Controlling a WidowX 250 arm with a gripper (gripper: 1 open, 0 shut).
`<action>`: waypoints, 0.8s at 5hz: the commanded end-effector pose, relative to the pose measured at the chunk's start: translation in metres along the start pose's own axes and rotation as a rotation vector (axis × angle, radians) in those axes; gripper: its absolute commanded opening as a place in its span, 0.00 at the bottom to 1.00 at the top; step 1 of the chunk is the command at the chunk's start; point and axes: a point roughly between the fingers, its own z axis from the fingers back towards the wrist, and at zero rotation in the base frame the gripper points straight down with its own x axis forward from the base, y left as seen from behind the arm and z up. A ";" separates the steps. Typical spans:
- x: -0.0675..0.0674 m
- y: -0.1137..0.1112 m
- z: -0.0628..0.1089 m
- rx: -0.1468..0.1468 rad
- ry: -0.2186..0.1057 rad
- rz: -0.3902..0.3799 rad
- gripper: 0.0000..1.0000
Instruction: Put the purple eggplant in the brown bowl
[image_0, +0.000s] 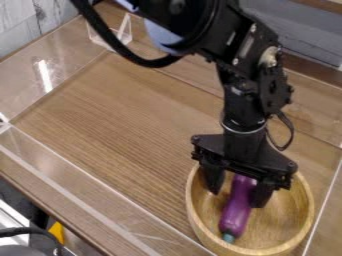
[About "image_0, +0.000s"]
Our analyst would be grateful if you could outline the black cable lower left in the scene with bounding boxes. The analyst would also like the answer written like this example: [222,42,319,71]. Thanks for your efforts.
[0,226,64,256]

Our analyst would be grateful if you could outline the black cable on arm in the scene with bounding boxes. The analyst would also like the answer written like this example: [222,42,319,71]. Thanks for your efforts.
[266,111,296,152]

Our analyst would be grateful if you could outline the thick black cable loop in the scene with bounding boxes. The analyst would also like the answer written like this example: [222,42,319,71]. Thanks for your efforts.
[69,0,188,69]

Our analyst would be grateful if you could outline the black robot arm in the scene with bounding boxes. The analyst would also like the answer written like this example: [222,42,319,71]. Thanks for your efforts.
[128,0,298,208]

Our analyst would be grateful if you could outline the yellow sticker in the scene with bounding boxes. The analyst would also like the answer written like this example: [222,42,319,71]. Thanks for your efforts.
[48,221,65,244]

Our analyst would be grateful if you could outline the clear acrylic tray walls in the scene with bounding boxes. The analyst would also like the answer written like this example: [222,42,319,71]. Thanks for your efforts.
[0,19,342,256]

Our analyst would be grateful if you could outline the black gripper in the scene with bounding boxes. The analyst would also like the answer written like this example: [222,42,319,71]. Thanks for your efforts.
[191,127,298,208]

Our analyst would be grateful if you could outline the brown wooden bowl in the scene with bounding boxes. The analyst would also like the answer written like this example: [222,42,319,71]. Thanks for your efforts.
[186,165,315,256]

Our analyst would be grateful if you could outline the black device with screw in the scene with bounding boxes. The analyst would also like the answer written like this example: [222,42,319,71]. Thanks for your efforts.
[25,226,91,256]

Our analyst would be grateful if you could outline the purple toy eggplant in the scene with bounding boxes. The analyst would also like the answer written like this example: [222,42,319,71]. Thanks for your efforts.
[219,174,256,243]

